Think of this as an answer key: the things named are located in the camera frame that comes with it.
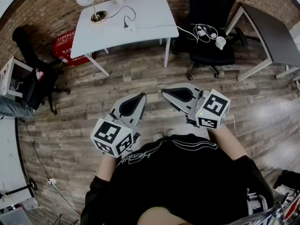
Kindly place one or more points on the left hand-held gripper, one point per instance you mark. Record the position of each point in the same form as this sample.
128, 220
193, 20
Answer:
110, 135

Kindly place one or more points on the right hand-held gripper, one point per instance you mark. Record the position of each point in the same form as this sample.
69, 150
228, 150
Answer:
211, 107

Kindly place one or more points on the person's right forearm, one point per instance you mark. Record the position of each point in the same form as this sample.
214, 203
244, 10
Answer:
225, 144

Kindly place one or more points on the person's left forearm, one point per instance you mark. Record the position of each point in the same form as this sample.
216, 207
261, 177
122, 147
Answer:
105, 167

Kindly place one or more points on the white table top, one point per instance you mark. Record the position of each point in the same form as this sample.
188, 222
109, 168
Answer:
9, 160

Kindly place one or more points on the person's right white shoe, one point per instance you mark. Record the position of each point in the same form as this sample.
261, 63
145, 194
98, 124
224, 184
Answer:
173, 132

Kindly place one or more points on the person's white shoe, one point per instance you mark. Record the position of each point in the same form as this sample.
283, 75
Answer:
173, 132
158, 137

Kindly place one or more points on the person's left white shoe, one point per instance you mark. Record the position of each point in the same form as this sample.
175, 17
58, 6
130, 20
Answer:
158, 137

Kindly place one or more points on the black office chair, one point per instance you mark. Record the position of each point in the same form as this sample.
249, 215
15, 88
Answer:
211, 53
25, 46

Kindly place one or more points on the white charger adapter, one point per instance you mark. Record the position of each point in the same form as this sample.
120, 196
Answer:
200, 31

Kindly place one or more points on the white cup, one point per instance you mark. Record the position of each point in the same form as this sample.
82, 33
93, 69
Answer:
220, 43

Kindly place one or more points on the black and white charger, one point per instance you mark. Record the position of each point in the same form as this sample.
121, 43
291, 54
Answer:
213, 35

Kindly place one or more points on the person's black printed t-shirt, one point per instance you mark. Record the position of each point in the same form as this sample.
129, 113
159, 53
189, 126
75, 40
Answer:
178, 177

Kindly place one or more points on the red box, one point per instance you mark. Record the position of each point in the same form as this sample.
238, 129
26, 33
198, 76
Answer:
62, 48

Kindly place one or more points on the pink small item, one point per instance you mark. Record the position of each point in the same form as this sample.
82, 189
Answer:
39, 74

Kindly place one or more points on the small white floor power strip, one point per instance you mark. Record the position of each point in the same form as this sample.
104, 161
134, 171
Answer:
52, 181

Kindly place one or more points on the dark-topped table with white legs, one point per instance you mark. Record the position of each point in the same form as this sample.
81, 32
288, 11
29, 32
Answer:
272, 32

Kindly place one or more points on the grey cloth bundle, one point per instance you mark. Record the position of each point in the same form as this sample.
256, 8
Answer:
14, 109

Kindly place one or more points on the white plastic part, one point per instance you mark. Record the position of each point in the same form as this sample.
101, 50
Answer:
255, 201

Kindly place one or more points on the black stand base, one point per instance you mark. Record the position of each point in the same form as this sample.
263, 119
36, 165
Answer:
33, 184

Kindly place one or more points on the white shelf unit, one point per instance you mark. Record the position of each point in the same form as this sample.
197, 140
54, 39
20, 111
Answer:
4, 85

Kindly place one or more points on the clear plastic box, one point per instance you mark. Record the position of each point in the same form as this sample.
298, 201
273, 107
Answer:
14, 215

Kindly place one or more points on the chrome metal frame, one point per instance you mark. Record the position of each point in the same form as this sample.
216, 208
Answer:
269, 213

